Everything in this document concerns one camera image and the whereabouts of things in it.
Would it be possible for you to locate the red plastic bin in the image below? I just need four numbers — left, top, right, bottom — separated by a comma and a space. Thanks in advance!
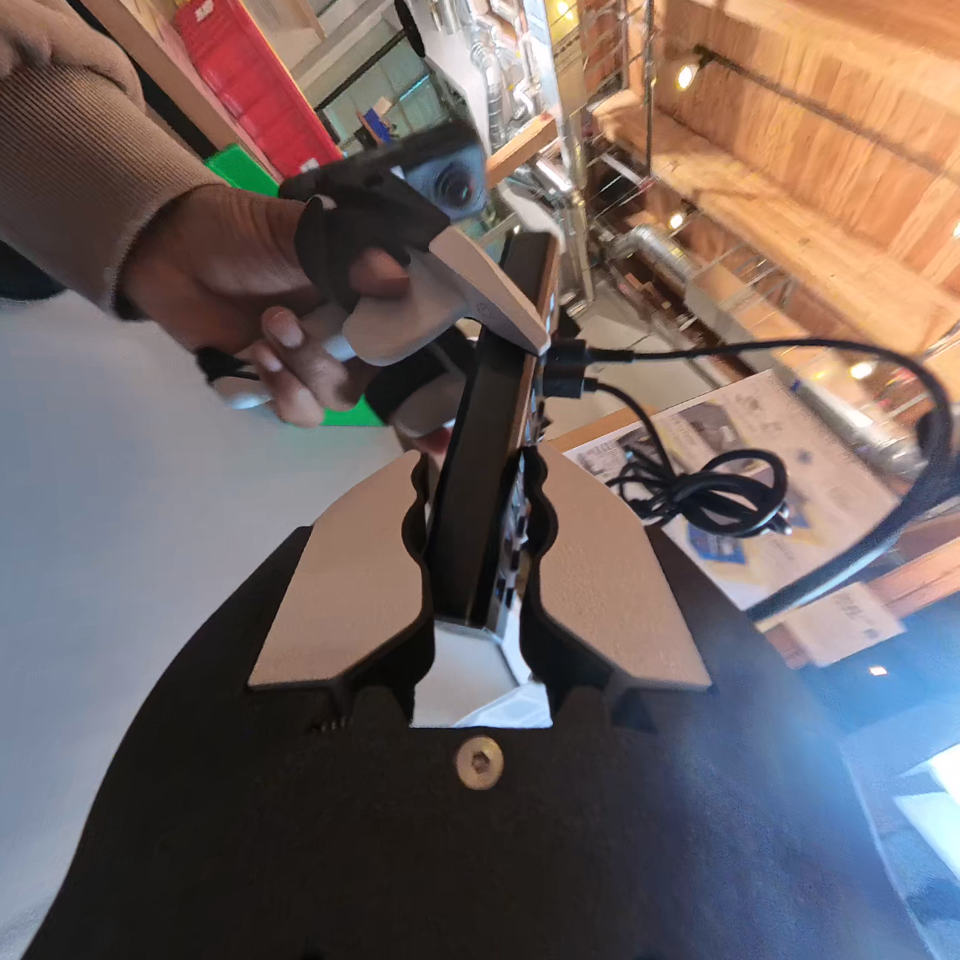
174, 0, 342, 177

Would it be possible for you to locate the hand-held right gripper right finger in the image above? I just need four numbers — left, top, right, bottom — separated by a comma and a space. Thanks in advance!
519, 442, 712, 691

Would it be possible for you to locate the green plastic bin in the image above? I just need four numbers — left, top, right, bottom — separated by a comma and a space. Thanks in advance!
204, 144, 387, 429

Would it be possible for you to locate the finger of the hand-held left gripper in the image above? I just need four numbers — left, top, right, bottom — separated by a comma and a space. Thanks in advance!
345, 225, 554, 369
367, 330, 481, 444

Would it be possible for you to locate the person's left forearm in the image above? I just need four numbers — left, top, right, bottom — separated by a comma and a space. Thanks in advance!
0, 0, 226, 320

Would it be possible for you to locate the white paper card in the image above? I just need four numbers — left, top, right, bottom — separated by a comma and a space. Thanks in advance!
780, 581, 905, 669

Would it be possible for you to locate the black usb hub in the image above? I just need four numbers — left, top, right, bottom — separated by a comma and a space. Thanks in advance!
423, 231, 564, 687

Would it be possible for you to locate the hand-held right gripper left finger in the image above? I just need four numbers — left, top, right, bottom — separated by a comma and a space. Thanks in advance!
249, 448, 438, 691

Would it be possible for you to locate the instruction sheet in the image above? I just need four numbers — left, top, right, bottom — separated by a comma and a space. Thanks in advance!
562, 367, 901, 612

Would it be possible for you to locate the black usb cable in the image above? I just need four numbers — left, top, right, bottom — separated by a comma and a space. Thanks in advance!
541, 337, 960, 624
541, 377, 792, 537

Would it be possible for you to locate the person's left hand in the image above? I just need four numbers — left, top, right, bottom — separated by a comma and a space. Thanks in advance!
116, 183, 412, 430

